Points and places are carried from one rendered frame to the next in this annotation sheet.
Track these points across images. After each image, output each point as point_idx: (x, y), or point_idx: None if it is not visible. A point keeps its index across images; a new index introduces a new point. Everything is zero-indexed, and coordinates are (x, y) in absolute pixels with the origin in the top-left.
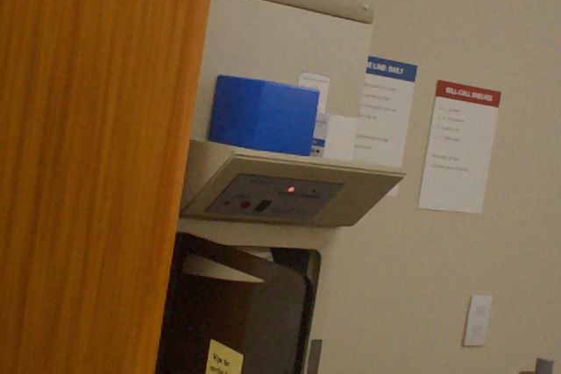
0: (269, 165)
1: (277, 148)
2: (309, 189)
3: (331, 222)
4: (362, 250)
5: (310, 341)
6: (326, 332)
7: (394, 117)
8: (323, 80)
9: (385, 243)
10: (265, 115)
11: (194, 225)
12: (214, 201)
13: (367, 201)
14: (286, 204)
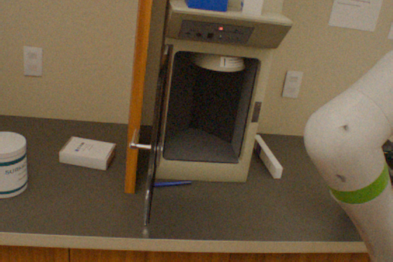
0: (198, 16)
1: (203, 8)
2: (233, 29)
3: (260, 46)
4: (351, 57)
5: (254, 102)
6: (327, 93)
7: None
8: None
9: (365, 54)
10: None
11: (180, 42)
12: (180, 31)
13: (276, 36)
14: (224, 36)
